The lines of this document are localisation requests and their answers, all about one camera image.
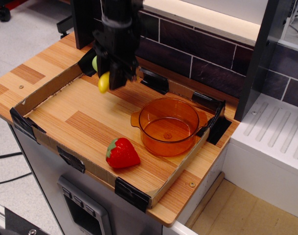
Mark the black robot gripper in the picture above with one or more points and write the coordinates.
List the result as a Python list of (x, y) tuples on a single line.
[(117, 41)]

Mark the yellow toy banana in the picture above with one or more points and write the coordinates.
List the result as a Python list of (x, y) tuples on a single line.
[(104, 82)]

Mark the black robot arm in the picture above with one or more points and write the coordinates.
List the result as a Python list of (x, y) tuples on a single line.
[(121, 10)]

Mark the cardboard fence with black tape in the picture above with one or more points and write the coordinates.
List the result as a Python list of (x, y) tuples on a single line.
[(68, 116)]

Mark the orange transparent plastic pot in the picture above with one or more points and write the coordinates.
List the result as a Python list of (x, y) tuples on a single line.
[(168, 126)]

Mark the green toy pear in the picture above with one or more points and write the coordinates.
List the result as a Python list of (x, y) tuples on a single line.
[(94, 63)]

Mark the red toy strawberry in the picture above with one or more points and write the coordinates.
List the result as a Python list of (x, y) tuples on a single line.
[(121, 154)]

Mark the grey toy oven front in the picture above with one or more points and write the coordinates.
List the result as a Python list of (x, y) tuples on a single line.
[(91, 217)]

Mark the white toy sink drainboard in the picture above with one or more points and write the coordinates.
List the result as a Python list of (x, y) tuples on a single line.
[(270, 130)]

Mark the dark vertical post left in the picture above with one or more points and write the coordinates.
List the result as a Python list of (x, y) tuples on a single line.
[(86, 15)]

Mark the dark vertical post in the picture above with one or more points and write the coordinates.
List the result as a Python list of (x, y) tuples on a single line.
[(272, 26), (86, 15)]

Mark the dark vertical post right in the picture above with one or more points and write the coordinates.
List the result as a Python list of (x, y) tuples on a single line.
[(272, 26)]

